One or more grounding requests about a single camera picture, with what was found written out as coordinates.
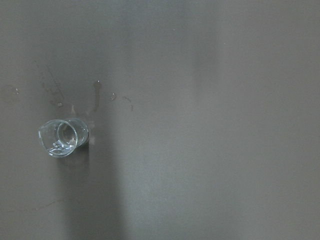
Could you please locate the clear glass cup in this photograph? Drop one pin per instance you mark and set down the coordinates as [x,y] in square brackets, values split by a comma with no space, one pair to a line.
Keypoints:
[61,137]

